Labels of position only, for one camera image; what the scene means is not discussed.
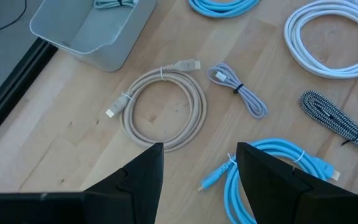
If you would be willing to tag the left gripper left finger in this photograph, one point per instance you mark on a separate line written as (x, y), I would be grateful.
(141, 186)

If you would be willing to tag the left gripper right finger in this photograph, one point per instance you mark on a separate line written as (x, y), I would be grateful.
(269, 193)

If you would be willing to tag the grey plastic bin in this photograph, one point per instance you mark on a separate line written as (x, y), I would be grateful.
(104, 34)

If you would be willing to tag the black aluminium table frame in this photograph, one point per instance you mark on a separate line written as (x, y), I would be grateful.
(11, 90)

